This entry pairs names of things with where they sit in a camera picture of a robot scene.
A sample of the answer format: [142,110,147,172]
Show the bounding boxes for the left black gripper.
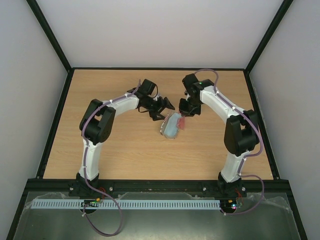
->
[145,96,176,121]

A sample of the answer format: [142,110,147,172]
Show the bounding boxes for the red sunglasses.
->
[176,116,186,130]

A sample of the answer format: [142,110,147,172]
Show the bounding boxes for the american flag glasses case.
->
[159,111,185,139]

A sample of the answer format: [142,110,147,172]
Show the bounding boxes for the blue cleaning cloth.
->
[162,112,181,139]

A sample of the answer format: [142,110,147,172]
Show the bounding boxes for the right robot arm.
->
[179,73,263,196]

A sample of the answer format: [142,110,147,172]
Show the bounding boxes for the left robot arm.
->
[69,79,175,197]

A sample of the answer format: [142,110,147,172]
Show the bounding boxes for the right electronics board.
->
[220,197,244,212]

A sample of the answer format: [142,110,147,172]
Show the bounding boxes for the electronics board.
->
[79,197,104,208]
[220,197,244,212]

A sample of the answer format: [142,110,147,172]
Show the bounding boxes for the left electronics board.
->
[79,197,104,208]

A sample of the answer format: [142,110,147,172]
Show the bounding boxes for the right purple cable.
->
[194,69,265,216]

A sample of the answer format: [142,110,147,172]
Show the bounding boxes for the purple cable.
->
[194,69,265,216]
[82,78,124,236]

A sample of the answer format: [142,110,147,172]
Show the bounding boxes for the light blue slotted cable duct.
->
[30,199,221,210]

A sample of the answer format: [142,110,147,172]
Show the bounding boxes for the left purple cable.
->
[82,78,124,236]

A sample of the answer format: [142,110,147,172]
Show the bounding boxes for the black aluminium frame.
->
[0,0,320,240]

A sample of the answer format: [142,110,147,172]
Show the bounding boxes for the black front mounting rail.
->
[23,178,293,199]

